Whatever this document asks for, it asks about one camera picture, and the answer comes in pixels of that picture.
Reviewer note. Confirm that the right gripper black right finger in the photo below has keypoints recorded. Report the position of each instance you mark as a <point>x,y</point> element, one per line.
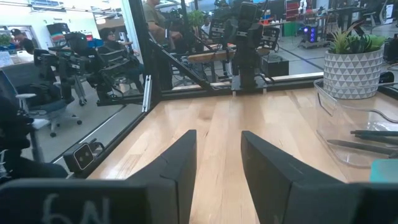
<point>280,186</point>

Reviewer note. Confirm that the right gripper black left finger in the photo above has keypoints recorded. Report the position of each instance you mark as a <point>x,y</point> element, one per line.
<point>174,180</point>

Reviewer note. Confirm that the black pen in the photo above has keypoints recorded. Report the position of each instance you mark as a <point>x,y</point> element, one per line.
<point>381,139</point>
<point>357,146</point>
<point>373,133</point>

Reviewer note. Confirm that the black neighbouring robot arm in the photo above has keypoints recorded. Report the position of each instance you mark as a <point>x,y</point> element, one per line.
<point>93,59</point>
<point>59,71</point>

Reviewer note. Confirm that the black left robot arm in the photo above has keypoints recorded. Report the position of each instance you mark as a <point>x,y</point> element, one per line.
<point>248,68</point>

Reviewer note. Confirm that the person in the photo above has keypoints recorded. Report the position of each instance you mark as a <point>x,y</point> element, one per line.
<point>206,26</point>
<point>160,21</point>
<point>115,46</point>
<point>23,42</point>

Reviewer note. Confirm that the black floor box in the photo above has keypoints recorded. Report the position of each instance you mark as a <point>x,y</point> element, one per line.
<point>275,66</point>

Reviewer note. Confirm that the wooden neighbouring table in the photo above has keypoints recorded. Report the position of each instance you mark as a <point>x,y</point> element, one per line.
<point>205,56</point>

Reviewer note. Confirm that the computer tower with purple lights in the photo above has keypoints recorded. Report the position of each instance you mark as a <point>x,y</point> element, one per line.
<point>308,35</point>

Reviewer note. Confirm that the clear plastic bin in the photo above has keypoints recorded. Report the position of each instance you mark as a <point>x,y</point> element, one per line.
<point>335,130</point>

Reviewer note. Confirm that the teal plastic bin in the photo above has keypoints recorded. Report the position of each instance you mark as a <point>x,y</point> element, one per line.
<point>385,171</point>

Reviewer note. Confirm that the plant in white patterned pot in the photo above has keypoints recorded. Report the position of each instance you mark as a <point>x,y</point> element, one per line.
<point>351,74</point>

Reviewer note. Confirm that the white office chair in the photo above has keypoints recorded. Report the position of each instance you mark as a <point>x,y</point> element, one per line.
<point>46,112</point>

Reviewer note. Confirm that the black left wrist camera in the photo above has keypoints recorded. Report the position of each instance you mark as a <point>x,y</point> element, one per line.
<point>248,11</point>

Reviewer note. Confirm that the black table-level camera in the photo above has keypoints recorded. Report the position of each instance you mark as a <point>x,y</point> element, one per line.
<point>82,157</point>

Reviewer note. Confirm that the black aluminium table frame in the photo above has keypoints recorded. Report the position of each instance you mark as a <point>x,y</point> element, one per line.
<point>149,62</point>

